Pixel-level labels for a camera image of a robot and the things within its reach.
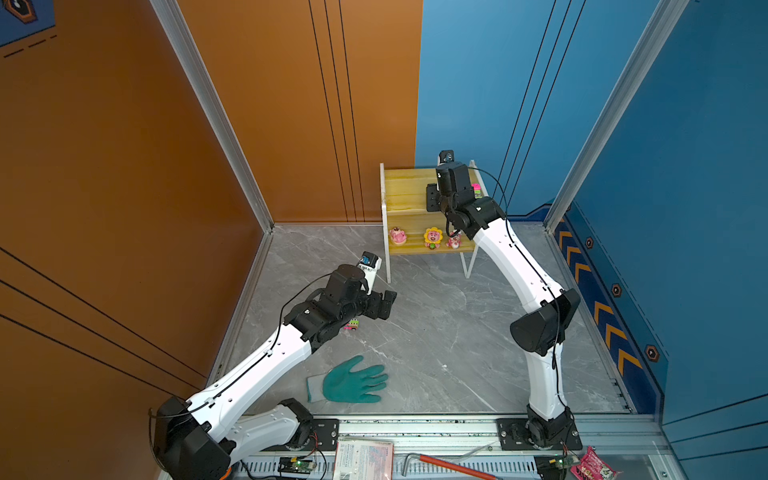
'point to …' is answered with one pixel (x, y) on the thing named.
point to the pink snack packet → (592, 467)
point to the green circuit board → (295, 464)
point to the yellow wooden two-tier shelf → (410, 230)
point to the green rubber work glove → (341, 384)
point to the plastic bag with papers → (363, 460)
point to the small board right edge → (555, 467)
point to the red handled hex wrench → (443, 463)
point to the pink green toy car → (353, 325)
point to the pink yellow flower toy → (432, 237)
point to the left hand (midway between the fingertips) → (382, 287)
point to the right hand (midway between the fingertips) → (435, 187)
